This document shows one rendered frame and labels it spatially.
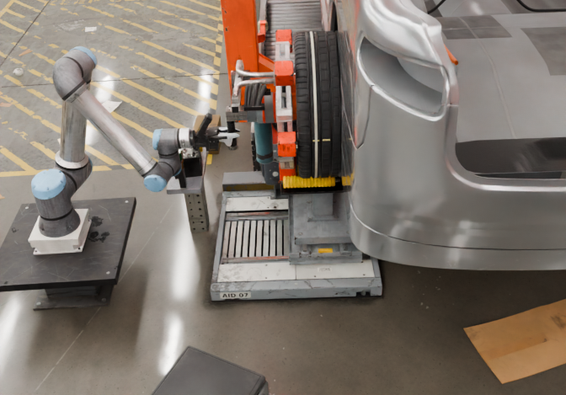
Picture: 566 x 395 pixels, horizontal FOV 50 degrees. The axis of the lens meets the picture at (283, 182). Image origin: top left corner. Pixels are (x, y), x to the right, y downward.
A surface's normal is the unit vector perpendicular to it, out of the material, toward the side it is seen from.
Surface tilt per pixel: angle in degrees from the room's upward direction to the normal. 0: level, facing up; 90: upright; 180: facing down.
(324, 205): 90
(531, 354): 1
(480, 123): 19
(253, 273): 0
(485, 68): 13
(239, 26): 90
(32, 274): 0
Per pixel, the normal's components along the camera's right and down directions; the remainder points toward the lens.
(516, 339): -0.03, -0.79
